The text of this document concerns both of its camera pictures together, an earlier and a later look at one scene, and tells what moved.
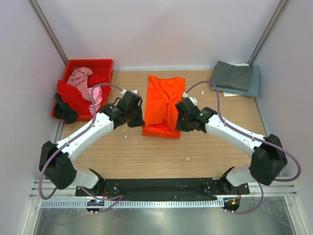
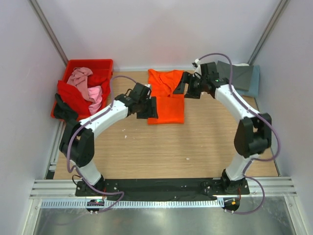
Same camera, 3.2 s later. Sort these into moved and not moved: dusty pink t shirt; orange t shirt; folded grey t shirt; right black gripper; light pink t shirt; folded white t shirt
Moved: orange t shirt; right black gripper
Not moved: folded white t shirt; dusty pink t shirt; light pink t shirt; folded grey t shirt
